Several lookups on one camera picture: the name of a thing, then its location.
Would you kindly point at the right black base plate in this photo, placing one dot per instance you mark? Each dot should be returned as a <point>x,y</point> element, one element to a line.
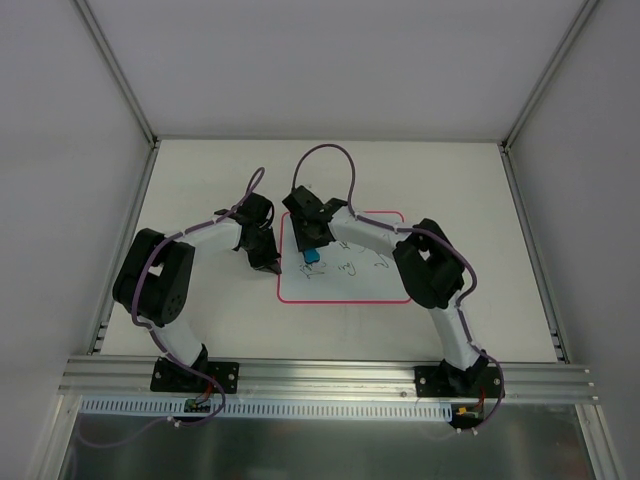
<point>446,381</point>

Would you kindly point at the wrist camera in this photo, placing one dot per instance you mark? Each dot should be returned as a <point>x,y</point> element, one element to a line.
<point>256,210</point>
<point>302,202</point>

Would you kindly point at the left aluminium frame post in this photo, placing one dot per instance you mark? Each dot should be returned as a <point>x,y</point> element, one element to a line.
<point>98,37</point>

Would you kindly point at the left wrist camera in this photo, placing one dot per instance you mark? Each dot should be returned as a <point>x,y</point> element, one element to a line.
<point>256,210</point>

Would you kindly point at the right aluminium frame post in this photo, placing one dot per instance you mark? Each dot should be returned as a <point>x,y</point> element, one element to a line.
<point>572,33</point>

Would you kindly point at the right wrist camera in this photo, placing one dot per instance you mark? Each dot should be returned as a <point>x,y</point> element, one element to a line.
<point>302,202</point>

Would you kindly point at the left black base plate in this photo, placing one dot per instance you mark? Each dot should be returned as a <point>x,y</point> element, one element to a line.
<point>168,377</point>

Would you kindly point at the blue whiteboard eraser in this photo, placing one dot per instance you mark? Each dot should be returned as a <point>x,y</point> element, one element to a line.
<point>311,256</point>

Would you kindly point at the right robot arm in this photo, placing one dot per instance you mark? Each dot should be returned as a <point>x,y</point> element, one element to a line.
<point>433,273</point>

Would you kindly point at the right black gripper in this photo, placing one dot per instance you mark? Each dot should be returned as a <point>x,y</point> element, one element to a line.
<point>311,240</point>

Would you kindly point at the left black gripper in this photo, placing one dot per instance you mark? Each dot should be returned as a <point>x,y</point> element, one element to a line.
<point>263,253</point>

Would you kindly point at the white slotted cable duct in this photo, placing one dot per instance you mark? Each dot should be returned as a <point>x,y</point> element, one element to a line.
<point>269,409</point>

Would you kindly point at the aluminium mounting rail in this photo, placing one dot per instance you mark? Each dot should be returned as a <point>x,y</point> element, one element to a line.
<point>546,383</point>

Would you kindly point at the pink-framed whiteboard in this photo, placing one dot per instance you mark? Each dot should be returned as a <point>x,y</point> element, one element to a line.
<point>344,274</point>

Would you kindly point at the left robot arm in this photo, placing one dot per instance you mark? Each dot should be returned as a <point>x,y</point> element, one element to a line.
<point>153,281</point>

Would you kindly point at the aluminium frame post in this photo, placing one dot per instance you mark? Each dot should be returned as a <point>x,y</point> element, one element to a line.
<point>572,33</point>
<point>98,37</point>

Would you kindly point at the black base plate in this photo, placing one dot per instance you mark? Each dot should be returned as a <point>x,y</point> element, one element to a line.
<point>446,381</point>
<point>168,377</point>

